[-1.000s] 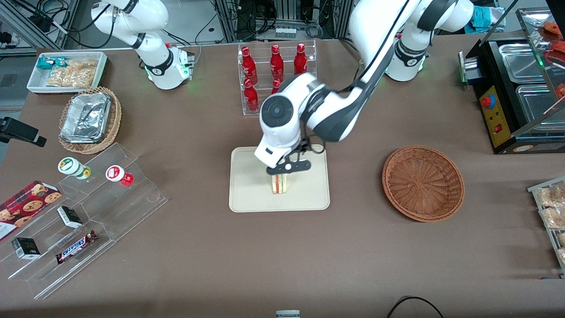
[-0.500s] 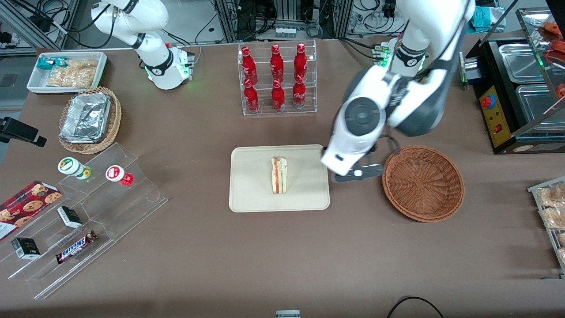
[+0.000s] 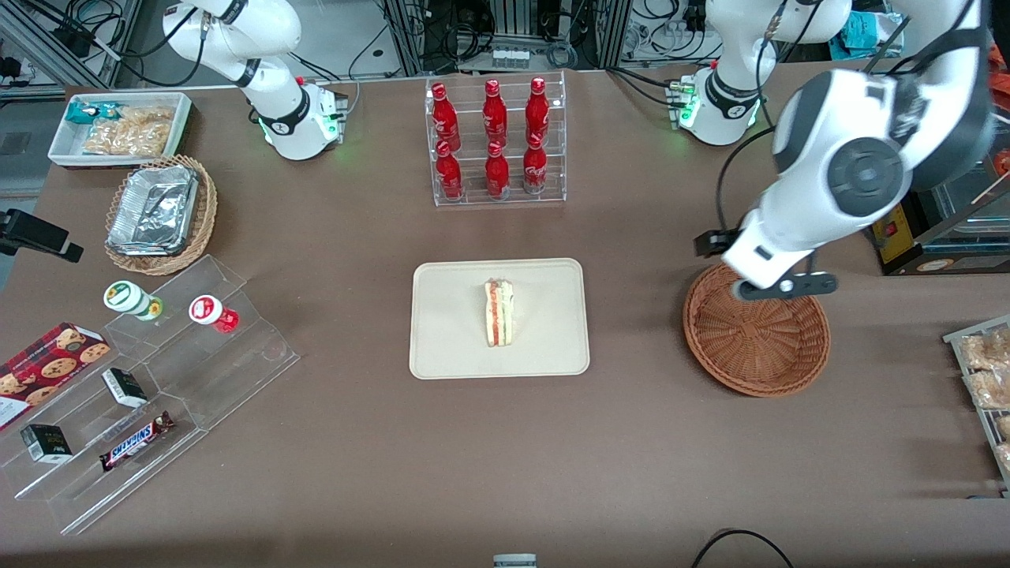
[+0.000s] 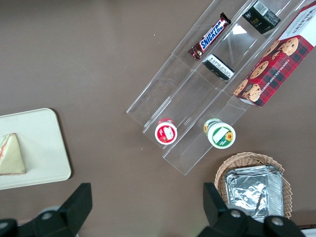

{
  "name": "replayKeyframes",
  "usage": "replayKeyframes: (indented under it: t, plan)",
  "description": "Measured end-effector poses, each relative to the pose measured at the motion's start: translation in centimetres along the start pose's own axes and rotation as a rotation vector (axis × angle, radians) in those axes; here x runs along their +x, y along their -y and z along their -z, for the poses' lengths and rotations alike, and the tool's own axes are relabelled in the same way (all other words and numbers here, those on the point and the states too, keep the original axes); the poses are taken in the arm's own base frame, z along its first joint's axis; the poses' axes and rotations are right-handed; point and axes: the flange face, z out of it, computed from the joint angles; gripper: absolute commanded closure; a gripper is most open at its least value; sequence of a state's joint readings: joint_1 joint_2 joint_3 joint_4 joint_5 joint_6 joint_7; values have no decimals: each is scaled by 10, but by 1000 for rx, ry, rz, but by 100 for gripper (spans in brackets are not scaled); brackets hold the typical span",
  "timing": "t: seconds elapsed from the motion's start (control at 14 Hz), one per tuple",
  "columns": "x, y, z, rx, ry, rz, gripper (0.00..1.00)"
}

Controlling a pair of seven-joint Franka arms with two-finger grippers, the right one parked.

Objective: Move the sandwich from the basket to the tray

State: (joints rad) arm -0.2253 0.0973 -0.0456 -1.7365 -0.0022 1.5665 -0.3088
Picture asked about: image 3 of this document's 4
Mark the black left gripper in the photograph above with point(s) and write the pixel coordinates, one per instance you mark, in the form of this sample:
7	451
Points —
712	241

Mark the triangle sandwich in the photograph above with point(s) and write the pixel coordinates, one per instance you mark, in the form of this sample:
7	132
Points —
499	315

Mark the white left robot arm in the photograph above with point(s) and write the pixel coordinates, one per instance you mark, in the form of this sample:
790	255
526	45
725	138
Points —
860	170

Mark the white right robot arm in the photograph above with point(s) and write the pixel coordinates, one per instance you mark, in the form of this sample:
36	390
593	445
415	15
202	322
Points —
280	102

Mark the round brown wicker basket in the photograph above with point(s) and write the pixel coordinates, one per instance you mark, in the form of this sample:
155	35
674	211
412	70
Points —
757	347

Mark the tray of packaged pastries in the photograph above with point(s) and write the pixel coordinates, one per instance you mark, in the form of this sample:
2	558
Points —
959	355

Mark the beige rectangular tray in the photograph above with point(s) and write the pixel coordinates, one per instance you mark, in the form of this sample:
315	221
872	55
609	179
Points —
450	323

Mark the light tan wicker basket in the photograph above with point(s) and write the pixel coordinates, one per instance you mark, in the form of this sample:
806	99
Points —
203	213

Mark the silver foil tray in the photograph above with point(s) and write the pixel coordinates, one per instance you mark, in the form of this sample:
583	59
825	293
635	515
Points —
154	211

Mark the yellow and black box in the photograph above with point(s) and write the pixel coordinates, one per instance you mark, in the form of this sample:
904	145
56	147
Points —
895	237

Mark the clear bag of snacks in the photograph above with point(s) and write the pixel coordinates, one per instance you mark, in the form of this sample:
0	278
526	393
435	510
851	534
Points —
990	349
1004	442
990	389

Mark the red cola bottle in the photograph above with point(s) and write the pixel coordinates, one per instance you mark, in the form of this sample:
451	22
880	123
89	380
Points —
497	175
537	114
449	175
446	118
535	170
495	114

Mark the clear acrylic bottle rack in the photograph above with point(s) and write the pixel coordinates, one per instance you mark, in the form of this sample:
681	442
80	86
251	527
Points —
552	95

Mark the white power strip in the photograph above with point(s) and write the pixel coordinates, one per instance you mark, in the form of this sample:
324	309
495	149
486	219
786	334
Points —
510	57

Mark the small grey device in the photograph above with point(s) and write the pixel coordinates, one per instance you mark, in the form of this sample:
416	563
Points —
514	561

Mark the clear acrylic stepped stand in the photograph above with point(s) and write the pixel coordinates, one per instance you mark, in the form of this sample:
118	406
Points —
237	371
95	489

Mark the red label white cup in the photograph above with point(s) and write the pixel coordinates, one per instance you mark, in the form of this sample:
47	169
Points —
209	311

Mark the green label white cup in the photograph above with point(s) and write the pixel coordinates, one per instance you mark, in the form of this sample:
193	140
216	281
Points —
126	297

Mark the Snickers chocolate bar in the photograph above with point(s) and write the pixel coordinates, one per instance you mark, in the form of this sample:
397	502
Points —
136	442

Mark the small black box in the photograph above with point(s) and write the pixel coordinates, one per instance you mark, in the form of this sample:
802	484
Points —
125	386
46	443

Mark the clear bag of chips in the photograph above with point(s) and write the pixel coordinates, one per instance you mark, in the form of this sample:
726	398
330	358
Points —
134	132

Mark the teal snack packet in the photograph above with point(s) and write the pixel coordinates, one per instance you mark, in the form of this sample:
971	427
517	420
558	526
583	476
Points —
83	112

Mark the white plastic bin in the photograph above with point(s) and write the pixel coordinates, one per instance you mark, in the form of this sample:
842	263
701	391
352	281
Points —
63	146

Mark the red cookie box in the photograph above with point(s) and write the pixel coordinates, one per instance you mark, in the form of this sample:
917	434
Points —
43	371

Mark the black clamp device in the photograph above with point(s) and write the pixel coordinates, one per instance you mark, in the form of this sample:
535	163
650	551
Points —
35	233

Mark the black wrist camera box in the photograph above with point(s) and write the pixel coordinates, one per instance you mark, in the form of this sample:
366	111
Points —
712	243

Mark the aluminium frame rail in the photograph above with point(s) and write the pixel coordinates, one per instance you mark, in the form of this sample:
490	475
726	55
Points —
47	43

